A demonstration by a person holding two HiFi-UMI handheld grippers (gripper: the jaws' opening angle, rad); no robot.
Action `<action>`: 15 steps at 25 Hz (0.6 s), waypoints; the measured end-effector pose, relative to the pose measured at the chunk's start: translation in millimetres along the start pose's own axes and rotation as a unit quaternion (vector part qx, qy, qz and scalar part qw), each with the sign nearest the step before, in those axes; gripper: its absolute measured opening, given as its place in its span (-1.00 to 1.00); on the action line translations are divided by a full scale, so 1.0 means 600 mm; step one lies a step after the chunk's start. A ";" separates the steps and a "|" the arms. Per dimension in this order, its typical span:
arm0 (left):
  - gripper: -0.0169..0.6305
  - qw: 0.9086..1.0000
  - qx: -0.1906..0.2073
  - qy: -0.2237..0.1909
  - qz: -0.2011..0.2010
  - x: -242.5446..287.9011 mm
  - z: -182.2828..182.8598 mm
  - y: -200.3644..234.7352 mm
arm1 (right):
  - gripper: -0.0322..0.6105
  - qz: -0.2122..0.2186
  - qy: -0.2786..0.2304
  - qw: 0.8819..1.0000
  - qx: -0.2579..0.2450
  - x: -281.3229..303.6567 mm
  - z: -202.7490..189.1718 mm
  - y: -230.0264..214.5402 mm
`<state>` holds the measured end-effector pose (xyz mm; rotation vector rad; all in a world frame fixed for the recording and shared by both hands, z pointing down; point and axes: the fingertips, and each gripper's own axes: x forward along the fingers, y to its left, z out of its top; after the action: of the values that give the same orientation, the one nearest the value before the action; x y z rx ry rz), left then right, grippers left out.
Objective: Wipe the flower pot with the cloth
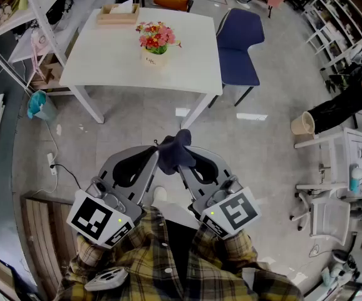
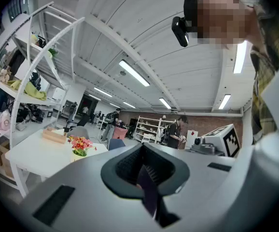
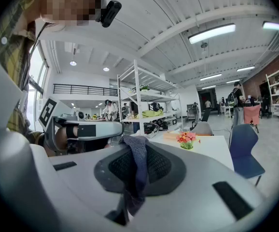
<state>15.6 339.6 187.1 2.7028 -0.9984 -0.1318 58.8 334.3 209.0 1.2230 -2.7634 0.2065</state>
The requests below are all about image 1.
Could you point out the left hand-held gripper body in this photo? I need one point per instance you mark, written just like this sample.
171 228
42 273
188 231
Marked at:
90 219

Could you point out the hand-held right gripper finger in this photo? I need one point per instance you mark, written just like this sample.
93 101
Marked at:
220 165
191 187

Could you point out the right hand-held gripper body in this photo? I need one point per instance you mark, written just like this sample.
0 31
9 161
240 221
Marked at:
237 213

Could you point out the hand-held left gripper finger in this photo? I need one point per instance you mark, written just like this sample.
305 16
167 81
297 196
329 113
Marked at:
146 183
112 163

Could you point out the dark blue wiping cloth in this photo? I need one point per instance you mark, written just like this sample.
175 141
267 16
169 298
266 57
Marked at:
176 150

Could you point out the red pink flower bouquet pot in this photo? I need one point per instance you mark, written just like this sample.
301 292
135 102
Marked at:
153 60

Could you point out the person's right forearm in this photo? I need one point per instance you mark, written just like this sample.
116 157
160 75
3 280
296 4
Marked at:
231 249

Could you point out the person's left forearm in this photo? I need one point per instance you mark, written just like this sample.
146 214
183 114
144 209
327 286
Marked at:
88 252

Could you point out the person's white shoe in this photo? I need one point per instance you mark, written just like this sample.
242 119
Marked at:
160 194

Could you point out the person's white trousers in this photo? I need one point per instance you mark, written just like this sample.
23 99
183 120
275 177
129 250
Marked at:
174 212

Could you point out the wooden slatted board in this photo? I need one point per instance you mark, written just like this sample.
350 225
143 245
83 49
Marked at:
43 230

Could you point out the white power strip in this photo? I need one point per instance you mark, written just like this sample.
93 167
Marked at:
52 163

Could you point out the white smartphone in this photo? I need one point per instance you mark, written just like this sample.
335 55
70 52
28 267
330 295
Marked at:
106 279

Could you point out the person's plaid shirt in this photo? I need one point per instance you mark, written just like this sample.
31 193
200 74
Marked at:
156 262

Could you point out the teal waste bin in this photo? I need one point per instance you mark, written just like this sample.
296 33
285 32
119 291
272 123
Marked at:
41 107

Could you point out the white office chair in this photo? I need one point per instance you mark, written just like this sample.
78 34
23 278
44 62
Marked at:
331 218

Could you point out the blue chair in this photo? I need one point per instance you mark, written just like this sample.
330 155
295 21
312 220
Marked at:
240 42

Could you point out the white and teal bottle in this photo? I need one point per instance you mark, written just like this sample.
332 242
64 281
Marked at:
356 176

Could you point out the white side table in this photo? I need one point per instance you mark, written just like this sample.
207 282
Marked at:
353 149

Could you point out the wooden tissue box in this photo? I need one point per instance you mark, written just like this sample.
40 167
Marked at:
115 18

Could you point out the white tissue pack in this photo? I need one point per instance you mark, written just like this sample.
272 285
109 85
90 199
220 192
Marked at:
121 8

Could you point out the white metal shelf rack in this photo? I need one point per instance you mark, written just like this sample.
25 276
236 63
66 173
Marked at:
44 20

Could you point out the white open shelf unit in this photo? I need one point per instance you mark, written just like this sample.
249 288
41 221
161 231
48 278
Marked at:
340 14

